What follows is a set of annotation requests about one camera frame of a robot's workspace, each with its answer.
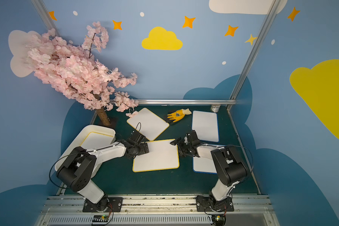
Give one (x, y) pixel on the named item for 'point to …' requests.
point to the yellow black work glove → (179, 115)
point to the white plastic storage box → (78, 140)
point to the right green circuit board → (219, 220)
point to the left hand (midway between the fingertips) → (144, 150)
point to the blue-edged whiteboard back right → (206, 125)
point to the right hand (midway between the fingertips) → (174, 146)
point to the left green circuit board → (100, 218)
